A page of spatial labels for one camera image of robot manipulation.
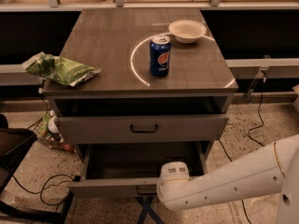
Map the grey drawer cabinet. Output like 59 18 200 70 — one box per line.
42 7 239 163

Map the wire basket with items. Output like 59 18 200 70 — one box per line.
30 110 76 153

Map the black looped cable left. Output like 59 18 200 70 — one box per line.
12 173 75 213

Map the black power adapter cable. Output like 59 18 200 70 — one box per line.
247 68 268 147

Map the blue tape cross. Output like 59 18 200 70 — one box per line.
135 196 165 224

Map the grey top drawer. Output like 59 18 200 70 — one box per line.
55 114 228 145

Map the grey drawer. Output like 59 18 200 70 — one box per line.
69 142 206 198
55 114 228 145

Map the blue Pepsi can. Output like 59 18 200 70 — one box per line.
149 35 171 77

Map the black chair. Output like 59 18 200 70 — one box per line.
0 114 74 224

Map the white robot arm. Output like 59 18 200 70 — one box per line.
156 135 299 224

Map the white paper bowl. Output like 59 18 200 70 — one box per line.
168 20 206 44

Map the green chip bag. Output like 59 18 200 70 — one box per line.
21 52 101 87

